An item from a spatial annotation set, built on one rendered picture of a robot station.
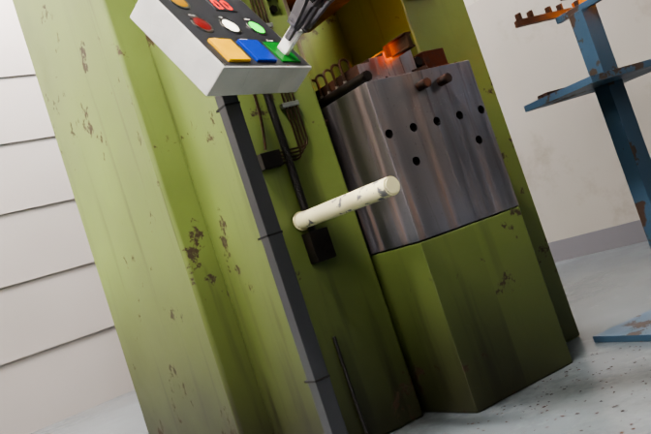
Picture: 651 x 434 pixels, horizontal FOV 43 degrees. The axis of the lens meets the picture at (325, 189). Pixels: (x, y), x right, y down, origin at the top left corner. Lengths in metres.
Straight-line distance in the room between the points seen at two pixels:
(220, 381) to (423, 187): 0.88
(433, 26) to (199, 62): 1.09
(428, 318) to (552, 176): 2.76
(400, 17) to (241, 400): 1.28
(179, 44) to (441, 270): 0.91
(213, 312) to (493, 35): 2.95
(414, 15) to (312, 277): 0.93
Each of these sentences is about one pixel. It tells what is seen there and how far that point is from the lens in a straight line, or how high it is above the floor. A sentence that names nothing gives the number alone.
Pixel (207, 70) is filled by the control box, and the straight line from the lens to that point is 1.77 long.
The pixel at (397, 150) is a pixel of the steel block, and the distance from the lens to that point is 2.20.
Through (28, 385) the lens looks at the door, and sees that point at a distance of 5.52.
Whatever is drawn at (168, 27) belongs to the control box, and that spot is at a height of 1.09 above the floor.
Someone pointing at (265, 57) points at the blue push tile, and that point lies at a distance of 1.89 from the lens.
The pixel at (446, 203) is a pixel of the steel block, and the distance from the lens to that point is 2.25.
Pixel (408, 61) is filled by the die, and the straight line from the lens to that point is 2.39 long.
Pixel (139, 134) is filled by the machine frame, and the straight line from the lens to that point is 2.62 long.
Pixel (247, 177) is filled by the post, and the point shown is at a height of 0.75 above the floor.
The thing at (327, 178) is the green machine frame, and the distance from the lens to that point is 2.30.
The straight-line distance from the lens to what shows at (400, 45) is 2.31.
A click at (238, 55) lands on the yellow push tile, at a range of 1.81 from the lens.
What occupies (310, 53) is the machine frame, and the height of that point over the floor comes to 1.16.
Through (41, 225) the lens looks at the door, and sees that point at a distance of 5.70.
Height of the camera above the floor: 0.55
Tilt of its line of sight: 3 degrees up
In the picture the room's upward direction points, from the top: 18 degrees counter-clockwise
